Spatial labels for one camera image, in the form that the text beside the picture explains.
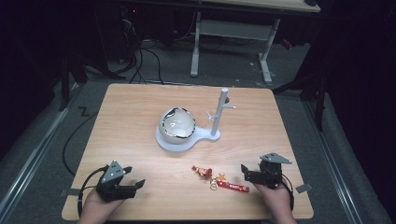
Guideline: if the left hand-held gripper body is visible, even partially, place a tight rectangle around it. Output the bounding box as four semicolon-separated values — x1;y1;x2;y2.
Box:
95;160;138;203

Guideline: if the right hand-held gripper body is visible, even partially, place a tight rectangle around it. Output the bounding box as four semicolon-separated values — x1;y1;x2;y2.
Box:
248;152;293;190

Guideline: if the keychain with figure and red strap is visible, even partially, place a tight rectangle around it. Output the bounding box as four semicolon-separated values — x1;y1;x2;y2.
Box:
191;164;251;193

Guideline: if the white hook stand with base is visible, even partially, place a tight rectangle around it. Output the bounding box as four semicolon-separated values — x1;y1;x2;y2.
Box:
155;87;237;153

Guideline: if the person's right hand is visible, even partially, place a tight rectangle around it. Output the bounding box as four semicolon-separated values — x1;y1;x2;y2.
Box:
252;179;298;224

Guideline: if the person's left hand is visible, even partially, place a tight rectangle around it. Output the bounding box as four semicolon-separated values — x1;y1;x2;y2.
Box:
77;188;126;224

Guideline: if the grey tape strip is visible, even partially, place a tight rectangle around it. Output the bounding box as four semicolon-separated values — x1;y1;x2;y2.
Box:
60;188;82;197
295;183;314;194

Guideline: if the white egg-shaped bowl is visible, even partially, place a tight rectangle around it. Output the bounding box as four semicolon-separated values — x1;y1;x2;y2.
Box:
158;106;197;145

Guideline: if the black metal stand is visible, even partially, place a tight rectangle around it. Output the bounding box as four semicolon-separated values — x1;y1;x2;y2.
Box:
272;69;330;133
58;54;127;112

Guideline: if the white-legged desk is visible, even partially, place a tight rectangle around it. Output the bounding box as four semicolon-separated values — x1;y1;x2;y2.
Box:
189;0;322;84

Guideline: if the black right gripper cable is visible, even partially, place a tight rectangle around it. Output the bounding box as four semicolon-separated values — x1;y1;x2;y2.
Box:
280;177;295;213

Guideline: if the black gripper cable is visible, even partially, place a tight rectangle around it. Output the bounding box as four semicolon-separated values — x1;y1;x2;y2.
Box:
77;165;110;217
280;177;295;213

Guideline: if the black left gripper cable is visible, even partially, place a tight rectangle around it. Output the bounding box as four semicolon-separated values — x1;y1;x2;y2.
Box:
77;165;110;217

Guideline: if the black floor cable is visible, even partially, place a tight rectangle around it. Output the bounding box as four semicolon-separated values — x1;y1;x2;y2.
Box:
62;111;99;177

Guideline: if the metal floor rail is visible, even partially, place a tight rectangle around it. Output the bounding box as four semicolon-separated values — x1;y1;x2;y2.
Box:
0;106;70;217
303;101;364;224

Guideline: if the bundle of black floor cables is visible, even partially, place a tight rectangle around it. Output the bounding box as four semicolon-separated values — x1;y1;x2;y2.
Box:
120;18;165;86

